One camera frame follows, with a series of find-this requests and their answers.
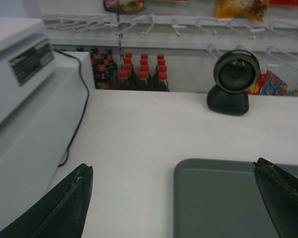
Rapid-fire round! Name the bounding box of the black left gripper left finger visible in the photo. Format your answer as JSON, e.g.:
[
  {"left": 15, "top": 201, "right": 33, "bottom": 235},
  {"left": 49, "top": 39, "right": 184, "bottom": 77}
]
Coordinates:
[{"left": 0, "top": 164, "right": 93, "bottom": 238}]

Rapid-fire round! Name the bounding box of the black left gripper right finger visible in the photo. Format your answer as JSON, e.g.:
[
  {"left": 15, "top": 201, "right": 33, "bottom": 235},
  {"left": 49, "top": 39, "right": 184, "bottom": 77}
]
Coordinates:
[{"left": 253, "top": 158, "right": 298, "bottom": 238}]

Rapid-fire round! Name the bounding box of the grey rectangular serving tray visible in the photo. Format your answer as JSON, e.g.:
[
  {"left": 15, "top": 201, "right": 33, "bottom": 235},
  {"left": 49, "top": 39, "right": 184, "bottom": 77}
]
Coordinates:
[{"left": 173, "top": 158, "right": 298, "bottom": 238}]

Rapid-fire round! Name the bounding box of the white checkout table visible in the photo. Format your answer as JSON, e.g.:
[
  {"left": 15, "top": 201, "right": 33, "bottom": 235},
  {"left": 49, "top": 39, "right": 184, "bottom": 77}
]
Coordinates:
[{"left": 52, "top": 90, "right": 298, "bottom": 238}]

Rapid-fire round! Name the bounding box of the red snack pouch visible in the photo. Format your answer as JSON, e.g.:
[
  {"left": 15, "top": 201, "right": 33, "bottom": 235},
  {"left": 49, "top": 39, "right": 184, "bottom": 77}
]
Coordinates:
[{"left": 247, "top": 70, "right": 273, "bottom": 95}]

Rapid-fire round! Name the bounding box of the white cash register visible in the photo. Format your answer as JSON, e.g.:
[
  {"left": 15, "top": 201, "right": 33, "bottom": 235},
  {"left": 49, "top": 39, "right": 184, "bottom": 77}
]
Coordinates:
[{"left": 0, "top": 17, "right": 93, "bottom": 231}]

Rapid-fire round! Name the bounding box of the black barcode scanner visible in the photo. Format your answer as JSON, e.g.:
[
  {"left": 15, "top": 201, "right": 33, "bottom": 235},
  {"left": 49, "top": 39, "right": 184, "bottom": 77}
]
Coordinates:
[{"left": 207, "top": 50, "right": 260, "bottom": 116}]

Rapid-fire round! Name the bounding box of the red cap sauce bottle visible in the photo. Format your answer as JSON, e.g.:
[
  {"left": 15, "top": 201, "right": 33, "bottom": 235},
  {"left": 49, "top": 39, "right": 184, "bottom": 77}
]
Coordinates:
[{"left": 138, "top": 71, "right": 152, "bottom": 91}]

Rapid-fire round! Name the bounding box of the yellow snack bag hanging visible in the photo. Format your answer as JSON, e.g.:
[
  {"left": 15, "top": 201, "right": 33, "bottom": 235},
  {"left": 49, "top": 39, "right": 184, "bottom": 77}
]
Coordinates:
[{"left": 215, "top": 0, "right": 270, "bottom": 22}]

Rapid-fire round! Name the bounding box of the black power cable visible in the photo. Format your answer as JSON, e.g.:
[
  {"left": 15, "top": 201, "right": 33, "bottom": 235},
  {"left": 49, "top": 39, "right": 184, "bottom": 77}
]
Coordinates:
[{"left": 53, "top": 48, "right": 90, "bottom": 168}]

